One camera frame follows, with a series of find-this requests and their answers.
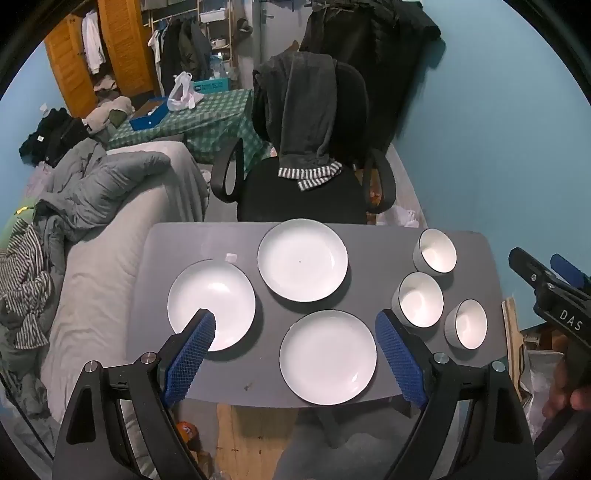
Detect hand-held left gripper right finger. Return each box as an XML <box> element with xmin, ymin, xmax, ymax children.
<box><xmin>375</xmin><ymin>309</ymin><xmax>539</xmax><ymax>480</ymax></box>

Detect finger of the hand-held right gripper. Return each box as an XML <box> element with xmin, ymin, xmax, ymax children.
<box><xmin>549</xmin><ymin>253</ymin><xmax>591</xmax><ymax>296</ymax></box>
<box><xmin>509</xmin><ymin>247</ymin><xmax>562</xmax><ymax>297</ymax></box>

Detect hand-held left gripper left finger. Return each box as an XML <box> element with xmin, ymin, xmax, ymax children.
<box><xmin>52</xmin><ymin>308</ymin><xmax>218</xmax><ymax>480</ymax></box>

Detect white plate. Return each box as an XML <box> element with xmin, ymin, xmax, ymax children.
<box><xmin>167</xmin><ymin>259</ymin><xmax>257</xmax><ymax>352</ymax></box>
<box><xmin>279</xmin><ymin>310</ymin><xmax>378</xmax><ymax>407</ymax></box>
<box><xmin>257</xmin><ymin>218</ymin><xmax>349</xmax><ymax>303</ymax></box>

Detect white ribbed bowl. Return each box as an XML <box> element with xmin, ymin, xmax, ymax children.
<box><xmin>392</xmin><ymin>271</ymin><xmax>445</xmax><ymax>329</ymax></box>
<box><xmin>444</xmin><ymin>298</ymin><xmax>489</xmax><ymax>349</ymax></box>
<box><xmin>412</xmin><ymin>228</ymin><xmax>458</xmax><ymax>274</ymax></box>

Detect person's right hand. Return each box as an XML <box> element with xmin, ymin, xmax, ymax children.
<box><xmin>542</xmin><ymin>355</ymin><xmax>591</xmax><ymax>418</ymax></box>

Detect wooden board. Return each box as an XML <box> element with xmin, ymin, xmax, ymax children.
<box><xmin>502</xmin><ymin>298</ymin><xmax>525</xmax><ymax>402</ymax></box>

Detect orange packet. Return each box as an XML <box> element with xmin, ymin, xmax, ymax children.
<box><xmin>178</xmin><ymin>420</ymin><xmax>201</xmax><ymax>453</ymax></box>

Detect grey bed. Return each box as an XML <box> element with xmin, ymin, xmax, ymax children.
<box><xmin>41</xmin><ymin>141</ymin><xmax>208</xmax><ymax>425</ymax></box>

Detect knotted white plastic bag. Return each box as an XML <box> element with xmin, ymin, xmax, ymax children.
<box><xmin>376</xmin><ymin>205</ymin><xmax>428</xmax><ymax>229</ymax></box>

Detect striped cloth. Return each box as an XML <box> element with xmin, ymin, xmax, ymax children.
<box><xmin>0</xmin><ymin>224</ymin><xmax>54</xmax><ymax>349</ymax></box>

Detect black office chair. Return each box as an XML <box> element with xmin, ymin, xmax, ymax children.
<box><xmin>210</xmin><ymin>58</ymin><xmax>397</xmax><ymax>224</ymax></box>

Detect grey duvet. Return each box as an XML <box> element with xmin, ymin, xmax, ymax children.
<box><xmin>34</xmin><ymin>138</ymin><xmax>208</xmax><ymax>241</ymax></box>

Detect green checkered tablecloth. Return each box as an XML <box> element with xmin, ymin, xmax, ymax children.
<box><xmin>107</xmin><ymin>89</ymin><xmax>273</xmax><ymax>162</ymax></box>

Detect flat blue box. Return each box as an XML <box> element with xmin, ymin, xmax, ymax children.
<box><xmin>129</xmin><ymin>97</ymin><xmax>171</xmax><ymax>131</ymax></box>

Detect beige clothes pile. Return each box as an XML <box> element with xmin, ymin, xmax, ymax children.
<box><xmin>83</xmin><ymin>96</ymin><xmax>134</xmax><ymax>134</ymax></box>

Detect black clothes pile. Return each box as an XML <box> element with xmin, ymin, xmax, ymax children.
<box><xmin>18</xmin><ymin>108</ymin><xmax>88</xmax><ymax>167</ymax></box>

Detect black hanging coats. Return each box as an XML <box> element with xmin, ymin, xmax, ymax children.
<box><xmin>300</xmin><ymin>0</ymin><xmax>441</xmax><ymax>153</ymax></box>

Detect dark grey sweater striped cuffs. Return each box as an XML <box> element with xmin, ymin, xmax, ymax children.
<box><xmin>252</xmin><ymin>52</ymin><xmax>345</xmax><ymax>192</ymax></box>

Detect dark clothes on rack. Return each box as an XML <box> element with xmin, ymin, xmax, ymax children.
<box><xmin>148</xmin><ymin>14</ymin><xmax>213</xmax><ymax>93</ymax></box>

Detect orange wooden wardrobe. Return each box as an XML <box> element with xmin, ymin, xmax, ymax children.
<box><xmin>44</xmin><ymin>0</ymin><xmax>155</xmax><ymax>118</ymax></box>

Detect wooden shelf unit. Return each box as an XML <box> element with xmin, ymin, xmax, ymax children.
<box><xmin>198</xmin><ymin>0</ymin><xmax>238</xmax><ymax>75</ymax></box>

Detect white hanging shirt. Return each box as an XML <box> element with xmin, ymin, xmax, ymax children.
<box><xmin>82</xmin><ymin>10</ymin><xmax>107</xmax><ymax>75</ymax></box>

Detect grey door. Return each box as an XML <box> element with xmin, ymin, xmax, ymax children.
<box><xmin>252</xmin><ymin>0</ymin><xmax>315</xmax><ymax>65</ymax></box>

